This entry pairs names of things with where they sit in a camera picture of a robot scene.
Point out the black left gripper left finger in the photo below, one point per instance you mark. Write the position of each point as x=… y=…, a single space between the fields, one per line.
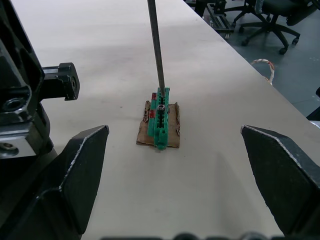
x=75 y=180

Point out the dark object at table side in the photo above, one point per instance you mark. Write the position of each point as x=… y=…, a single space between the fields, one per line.
x=315 y=107

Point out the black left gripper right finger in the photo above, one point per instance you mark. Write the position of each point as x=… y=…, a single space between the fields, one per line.
x=287 y=180

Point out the green plastic screw holder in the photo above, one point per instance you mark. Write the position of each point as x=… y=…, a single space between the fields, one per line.
x=160 y=122

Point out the brown cardboard piece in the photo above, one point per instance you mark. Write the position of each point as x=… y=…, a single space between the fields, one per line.
x=172 y=135

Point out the red plastic block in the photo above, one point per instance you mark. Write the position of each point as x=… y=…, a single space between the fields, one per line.
x=154 y=96
x=152 y=114

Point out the black office chair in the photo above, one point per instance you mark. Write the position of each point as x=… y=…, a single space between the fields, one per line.
x=270 y=17
x=303 y=11

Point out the grey electric screwdriver bit shaft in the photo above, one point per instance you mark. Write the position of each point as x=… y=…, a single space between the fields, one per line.
x=156 y=50

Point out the silver hex socket screw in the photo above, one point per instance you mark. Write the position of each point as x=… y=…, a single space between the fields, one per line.
x=161 y=108

